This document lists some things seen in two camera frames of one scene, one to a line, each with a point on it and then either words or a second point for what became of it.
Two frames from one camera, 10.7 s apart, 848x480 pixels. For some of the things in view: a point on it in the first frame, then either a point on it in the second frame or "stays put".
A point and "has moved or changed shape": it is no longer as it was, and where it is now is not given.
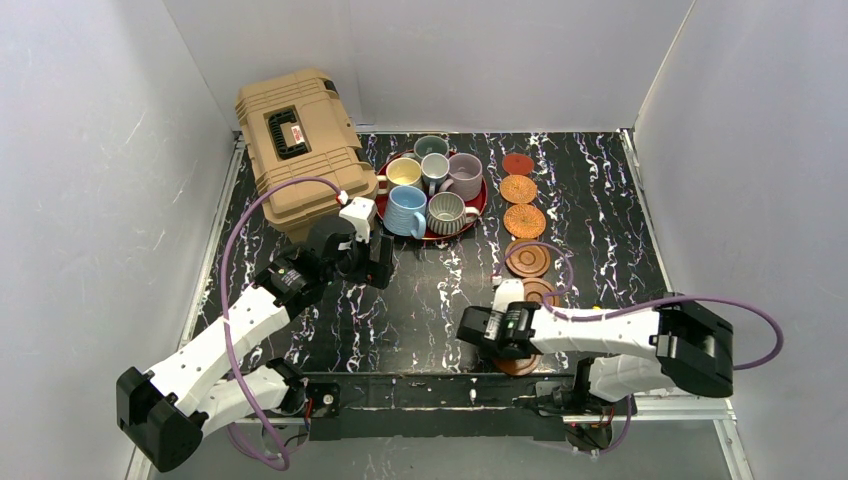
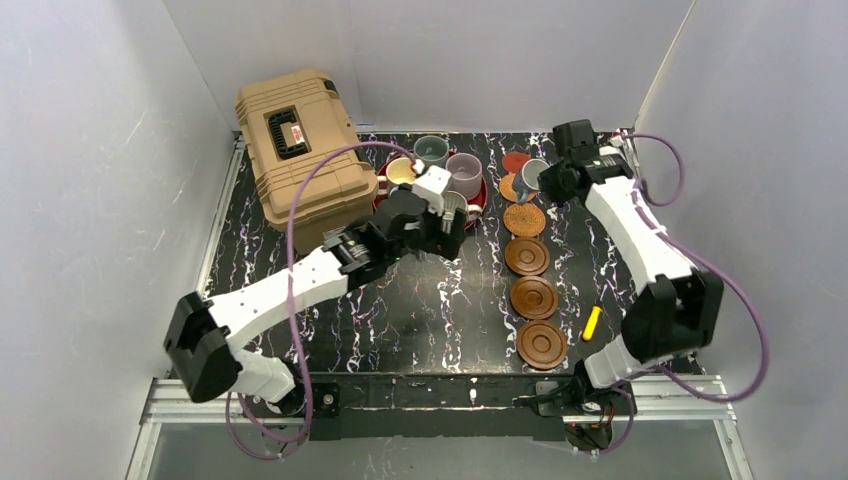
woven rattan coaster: (517, 189) stays put
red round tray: (382, 199) stays put
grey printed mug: (435, 169) -> (526, 180)
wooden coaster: (520, 366) has moved or changed shape
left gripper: (382, 260) -> (441, 225)
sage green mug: (430, 144) stays put
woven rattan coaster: (524, 221) stays put
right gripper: (470, 327) -> (552, 183)
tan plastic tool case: (297, 125) stays put
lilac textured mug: (466, 175) stays put
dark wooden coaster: (529, 260) stays put
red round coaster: (518, 164) stays put
